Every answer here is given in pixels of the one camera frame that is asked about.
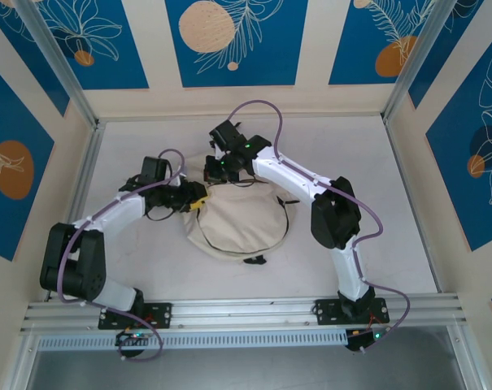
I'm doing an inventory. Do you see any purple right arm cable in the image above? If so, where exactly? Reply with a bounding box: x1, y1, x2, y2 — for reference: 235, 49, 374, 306
230, 100, 412, 353

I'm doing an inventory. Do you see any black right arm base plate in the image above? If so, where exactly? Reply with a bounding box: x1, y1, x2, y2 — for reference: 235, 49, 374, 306
315, 297, 390, 326

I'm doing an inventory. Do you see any blue panel fern orange circle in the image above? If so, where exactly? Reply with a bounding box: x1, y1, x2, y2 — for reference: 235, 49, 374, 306
328, 0, 438, 86

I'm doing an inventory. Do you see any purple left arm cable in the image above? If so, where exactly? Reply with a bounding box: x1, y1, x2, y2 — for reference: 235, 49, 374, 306
56, 148, 186, 362

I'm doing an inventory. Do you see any aluminium corner post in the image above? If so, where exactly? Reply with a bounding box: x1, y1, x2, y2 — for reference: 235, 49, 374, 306
14, 0, 99, 128
382, 0, 454, 123

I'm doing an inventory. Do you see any grey brushed metal panel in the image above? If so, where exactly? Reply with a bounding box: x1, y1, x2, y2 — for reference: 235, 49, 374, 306
25, 349, 466, 390

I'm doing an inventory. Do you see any blue panel flower orange circle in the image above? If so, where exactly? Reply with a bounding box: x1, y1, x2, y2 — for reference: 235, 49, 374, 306
0, 56, 55, 262

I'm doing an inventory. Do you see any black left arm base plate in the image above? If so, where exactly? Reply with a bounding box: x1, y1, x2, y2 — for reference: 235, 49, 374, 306
98, 301, 174, 330

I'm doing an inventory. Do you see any blue panel dark circle flower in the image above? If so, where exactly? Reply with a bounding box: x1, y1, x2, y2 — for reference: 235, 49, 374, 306
425, 40, 492, 252

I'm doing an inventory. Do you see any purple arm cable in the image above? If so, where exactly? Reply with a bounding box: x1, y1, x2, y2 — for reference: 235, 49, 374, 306
230, 100, 412, 353
56, 148, 186, 362

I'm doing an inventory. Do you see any aluminium table side rail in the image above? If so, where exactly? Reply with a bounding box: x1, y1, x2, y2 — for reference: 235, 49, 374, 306
46, 121, 105, 302
381, 115, 442, 294

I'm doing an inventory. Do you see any grey slotted cable duct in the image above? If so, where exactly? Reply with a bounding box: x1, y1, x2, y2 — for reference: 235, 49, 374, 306
37, 328, 349, 353

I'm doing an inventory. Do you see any blue panel with flower outline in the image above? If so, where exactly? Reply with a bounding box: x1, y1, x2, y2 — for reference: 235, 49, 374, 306
32, 0, 150, 91

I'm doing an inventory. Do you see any blue wall panel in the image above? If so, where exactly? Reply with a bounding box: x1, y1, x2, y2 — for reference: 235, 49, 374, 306
407, 0, 485, 110
0, 0, 72, 119

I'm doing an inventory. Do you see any aluminium front rail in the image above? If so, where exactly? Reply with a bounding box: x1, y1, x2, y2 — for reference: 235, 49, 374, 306
20, 292, 468, 336

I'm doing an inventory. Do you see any blue panel with peach circle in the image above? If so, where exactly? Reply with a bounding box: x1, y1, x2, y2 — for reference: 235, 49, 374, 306
165, 0, 310, 89

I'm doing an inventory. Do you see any cream canvas backpack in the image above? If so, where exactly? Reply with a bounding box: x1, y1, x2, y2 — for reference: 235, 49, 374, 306
181, 154, 300, 266

